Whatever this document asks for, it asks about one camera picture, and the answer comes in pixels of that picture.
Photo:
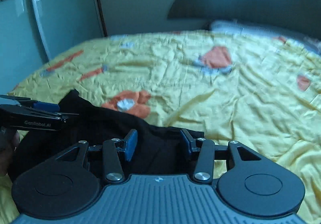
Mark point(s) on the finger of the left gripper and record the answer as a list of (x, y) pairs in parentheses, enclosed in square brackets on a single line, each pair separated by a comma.
[(49, 107), (44, 116)]

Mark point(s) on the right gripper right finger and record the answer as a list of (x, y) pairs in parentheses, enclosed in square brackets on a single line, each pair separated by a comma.
[(192, 145)]

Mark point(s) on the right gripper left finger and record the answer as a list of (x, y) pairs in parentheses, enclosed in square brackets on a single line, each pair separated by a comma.
[(126, 147)]

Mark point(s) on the black pants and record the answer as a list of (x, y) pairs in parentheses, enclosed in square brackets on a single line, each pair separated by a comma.
[(145, 149)]

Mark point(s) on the left human hand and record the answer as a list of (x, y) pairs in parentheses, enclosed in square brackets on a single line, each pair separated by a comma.
[(6, 154)]

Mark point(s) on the yellow floral bedspread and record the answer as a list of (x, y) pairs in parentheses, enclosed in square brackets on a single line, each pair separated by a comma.
[(261, 91)]

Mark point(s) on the glossy wardrobe door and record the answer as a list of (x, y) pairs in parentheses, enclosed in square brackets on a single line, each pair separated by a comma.
[(34, 32)]

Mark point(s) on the white mattress edge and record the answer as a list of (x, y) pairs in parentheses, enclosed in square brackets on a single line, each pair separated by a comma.
[(258, 29)]

